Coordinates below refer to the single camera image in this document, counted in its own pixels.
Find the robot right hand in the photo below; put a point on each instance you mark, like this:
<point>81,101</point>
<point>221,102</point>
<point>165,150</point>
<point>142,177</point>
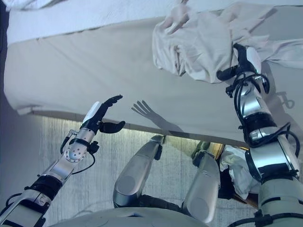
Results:
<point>253,61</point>

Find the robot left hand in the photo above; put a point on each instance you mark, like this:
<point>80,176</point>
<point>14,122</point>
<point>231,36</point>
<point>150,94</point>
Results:
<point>92,118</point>

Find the beige garment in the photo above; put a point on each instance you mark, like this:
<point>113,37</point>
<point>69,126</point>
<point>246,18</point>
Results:
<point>196,47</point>

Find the white garment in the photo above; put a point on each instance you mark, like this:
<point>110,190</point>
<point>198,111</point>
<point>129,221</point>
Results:
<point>239,175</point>

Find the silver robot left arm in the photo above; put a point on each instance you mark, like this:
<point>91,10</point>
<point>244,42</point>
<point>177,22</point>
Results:
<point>61,168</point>

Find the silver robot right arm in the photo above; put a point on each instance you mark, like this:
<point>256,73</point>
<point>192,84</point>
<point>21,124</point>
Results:
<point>272,160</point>

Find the upholstered bed base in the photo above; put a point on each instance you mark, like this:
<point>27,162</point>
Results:
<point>71,115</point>

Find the beige bedspread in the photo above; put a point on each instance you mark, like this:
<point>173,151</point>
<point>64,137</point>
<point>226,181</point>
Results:
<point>94,75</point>

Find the silver robot left leg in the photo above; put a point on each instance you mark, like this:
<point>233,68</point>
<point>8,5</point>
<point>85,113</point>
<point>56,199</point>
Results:
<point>132,177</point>

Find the silver robot leg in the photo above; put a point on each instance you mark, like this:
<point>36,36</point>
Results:
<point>201,189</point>
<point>132,177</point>

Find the green robot right foot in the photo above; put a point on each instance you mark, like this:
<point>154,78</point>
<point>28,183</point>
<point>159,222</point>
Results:
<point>200,147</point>

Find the grey robot torso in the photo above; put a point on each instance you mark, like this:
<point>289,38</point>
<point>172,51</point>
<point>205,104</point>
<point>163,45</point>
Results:
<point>106,218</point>

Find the white textured coverlet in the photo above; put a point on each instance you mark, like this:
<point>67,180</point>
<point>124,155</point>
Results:
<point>94,16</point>

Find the silver robot right leg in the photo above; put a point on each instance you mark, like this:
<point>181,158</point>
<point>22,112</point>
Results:
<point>201,189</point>

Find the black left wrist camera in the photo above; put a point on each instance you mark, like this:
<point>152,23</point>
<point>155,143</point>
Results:
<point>94,147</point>

